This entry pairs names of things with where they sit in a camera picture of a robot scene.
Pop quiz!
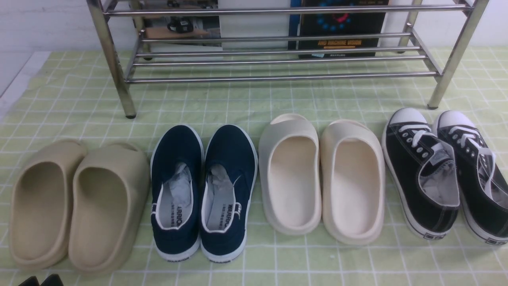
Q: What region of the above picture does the right tan foam slipper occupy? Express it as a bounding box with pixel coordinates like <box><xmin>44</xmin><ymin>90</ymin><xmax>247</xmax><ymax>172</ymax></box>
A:
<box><xmin>68</xmin><ymin>142</ymin><xmax>150</xmax><ymax>275</ymax></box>

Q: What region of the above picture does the green checkered tablecloth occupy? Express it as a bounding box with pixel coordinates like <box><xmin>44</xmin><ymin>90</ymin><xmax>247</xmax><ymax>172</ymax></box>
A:
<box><xmin>0</xmin><ymin>47</ymin><xmax>507</xmax><ymax>286</ymax></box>

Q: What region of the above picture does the chrome metal shoe rack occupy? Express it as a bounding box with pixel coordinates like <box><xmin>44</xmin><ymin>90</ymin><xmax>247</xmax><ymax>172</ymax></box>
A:
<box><xmin>87</xmin><ymin>0</ymin><xmax>489</xmax><ymax>119</ymax></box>

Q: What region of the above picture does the black poster with blue dots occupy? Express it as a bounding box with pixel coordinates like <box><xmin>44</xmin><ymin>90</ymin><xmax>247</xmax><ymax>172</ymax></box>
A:
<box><xmin>287</xmin><ymin>0</ymin><xmax>389</xmax><ymax>50</ymax></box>

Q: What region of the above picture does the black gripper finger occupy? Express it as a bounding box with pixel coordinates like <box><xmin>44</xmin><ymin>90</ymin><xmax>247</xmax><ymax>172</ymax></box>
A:
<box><xmin>40</xmin><ymin>274</ymin><xmax>64</xmax><ymax>286</ymax></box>

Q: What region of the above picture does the tan foam slipper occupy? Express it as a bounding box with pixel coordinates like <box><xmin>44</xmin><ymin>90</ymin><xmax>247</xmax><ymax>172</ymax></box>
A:
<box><xmin>68</xmin><ymin>142</ymin><xmax>150</xmax><ymax>275</ymax></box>
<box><xmin>9</xmin><ymin>138</ymin><xmax>88</xmax><ymax>270</ymax></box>

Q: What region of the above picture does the right cream foam slipper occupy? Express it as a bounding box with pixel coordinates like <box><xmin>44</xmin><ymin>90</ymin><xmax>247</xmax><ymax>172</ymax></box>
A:
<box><xmin>319</xmin><ymin>120</ymin><xmax>386</xmax><ymax>245</ymax></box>

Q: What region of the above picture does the black canvas sneaker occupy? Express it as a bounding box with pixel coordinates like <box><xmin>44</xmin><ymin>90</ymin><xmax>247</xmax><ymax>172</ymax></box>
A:
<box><xmin>381</xmin><ymin>108</ymin><xmax>460</xmax><ymax>240</ymax></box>
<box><xmin>432</xmin><ymin>110</ymin><xmax>508</xmax><ymax>245</ymax></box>

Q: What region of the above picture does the poster with robot photo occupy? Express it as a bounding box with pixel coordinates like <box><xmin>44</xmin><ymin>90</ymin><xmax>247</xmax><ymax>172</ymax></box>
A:
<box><xmin>129</xmin><ymin>0</ymin><xmax>223</xmax><ymax>54</ymax></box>

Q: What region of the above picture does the left tan foam slipper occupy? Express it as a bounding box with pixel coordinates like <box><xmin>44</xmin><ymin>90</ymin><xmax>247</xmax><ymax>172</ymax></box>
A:
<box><xmin>9</xmin><ymin>138</ymin><xmax>88</xmax><ymax>270</ymax></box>

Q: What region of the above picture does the navy canvas shoe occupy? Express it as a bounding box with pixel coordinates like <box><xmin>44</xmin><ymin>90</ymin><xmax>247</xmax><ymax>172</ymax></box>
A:
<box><xmin>150</xmin><ymin>125</ymin><xmax>204</xmax><ymax>262</ymax></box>
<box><xmin>198</xmin><ymin>124</ymin><xmax>258</xmax><ymax>264</ymax></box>

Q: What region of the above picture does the cream foam slipper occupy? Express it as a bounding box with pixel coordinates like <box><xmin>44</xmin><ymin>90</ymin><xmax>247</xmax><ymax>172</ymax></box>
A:
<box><xmin>258</xmin><ymin>113</ymin><xmax>321</xmax><ymax>236</ymax></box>
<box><xmin>319</xmin><ymin>120</ymin><xmax>386</xmax><ymax>245</ymax></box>

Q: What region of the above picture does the white board behind rack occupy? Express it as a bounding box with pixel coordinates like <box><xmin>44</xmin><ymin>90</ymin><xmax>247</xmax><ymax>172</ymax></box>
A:
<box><xmin>218</xmin><ymin>0</ymin><xmax>291</xmax><ymax>50</ymax></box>

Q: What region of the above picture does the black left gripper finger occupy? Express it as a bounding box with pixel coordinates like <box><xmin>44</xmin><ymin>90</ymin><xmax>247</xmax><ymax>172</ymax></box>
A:
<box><xmin>18</xmin><ymin>276</ymin><xmax>40</xmax><ymax>286</ymax></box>

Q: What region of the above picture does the right navy canvas shoe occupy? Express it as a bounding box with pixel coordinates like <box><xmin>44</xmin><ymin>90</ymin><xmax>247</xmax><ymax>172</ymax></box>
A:
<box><xmin>198</xmin><ymin>124</ymin><xmax>258</xmax><ymax>264</ymax></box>

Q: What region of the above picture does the left cream foam slipper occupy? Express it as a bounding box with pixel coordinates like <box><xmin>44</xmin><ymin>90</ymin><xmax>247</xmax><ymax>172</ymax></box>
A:
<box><xmin>258</xmin><ymin>113</ymin><xmax>321</xmax><ymax>236</ymax></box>

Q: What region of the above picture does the left navy canvas shoe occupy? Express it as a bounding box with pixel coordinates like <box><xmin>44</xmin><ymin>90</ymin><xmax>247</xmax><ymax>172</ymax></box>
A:
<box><xmin>150</xmin><ymin>125</ymin><xmax>204</xmax><ymax>262</ymax></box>

